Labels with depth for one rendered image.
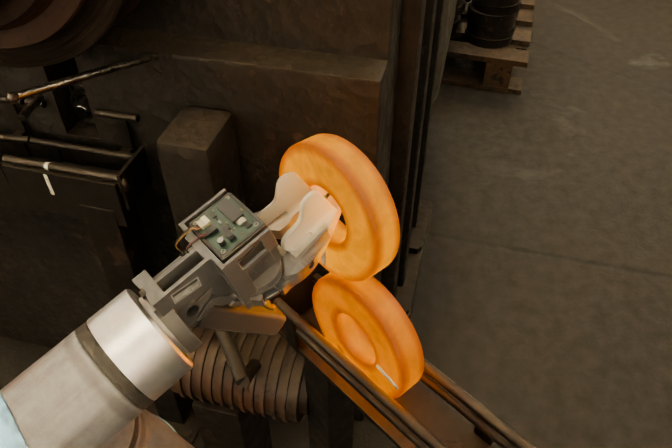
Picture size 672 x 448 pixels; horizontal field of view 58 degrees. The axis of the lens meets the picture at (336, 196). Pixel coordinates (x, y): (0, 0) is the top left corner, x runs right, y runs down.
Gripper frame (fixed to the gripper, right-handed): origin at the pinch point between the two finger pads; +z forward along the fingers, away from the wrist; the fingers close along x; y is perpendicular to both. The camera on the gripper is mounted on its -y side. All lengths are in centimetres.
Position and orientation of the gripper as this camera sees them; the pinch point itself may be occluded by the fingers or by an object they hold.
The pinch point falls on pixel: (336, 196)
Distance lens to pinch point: 60.7
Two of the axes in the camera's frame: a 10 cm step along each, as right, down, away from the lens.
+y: -2.1, -6.1, -7.7
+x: -6.5, -5.0, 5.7
